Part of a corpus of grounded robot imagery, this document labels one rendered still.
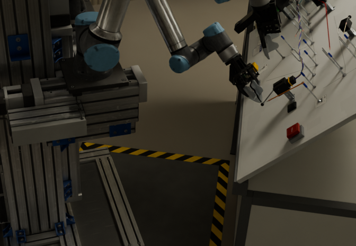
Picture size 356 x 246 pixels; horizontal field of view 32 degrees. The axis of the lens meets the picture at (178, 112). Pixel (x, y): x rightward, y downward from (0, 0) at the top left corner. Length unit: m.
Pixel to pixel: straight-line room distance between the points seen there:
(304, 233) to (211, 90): 2.07
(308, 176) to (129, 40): 2.74
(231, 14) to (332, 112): 3.32
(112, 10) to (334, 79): 0.87
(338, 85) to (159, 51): 2.65
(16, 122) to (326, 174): 1.22
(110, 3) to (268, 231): 1.09
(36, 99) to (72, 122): 0.16
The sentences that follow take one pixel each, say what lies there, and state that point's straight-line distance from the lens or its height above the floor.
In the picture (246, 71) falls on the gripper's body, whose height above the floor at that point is 1.15.
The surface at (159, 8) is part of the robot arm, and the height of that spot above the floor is 1.36.
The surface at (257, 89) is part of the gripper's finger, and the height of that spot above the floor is 1.06.
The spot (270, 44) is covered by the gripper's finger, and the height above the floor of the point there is 1.31.
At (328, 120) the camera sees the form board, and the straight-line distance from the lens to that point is 2.19.
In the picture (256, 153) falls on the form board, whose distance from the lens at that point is 2.34.
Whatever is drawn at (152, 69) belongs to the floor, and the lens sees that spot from 4.55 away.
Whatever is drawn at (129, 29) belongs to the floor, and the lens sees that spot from 5.08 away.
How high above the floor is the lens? 2.40
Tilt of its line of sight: 36 degrees down
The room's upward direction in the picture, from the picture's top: 4 degrees clockwise
